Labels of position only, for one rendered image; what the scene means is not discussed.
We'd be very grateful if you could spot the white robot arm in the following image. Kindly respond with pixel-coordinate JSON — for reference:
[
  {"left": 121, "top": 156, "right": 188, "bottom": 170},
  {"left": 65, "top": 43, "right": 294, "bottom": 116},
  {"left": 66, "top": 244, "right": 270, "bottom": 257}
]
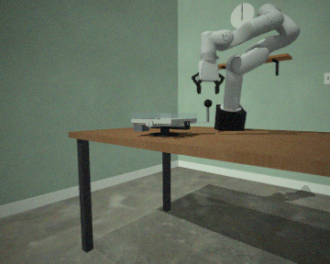
[{"left": 201, "top": 4, "right": 300, "bottom": 112}]

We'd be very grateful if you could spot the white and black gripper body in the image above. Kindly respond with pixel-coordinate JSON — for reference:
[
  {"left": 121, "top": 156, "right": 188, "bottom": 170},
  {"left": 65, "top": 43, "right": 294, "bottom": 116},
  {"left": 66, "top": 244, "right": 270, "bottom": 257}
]
[{"left": 197, "top": 59, "right": 219, "bottom": 83}]

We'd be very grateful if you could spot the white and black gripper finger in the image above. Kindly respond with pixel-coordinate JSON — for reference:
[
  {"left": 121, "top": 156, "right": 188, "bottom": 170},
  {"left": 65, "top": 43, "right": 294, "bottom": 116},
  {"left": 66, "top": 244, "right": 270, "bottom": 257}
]
[
  {"left": 192, "top": 72, "right": 202, "bottom": 94},
  {"left": 214, "top": 73, "right": 225, "bottom": 94}
]

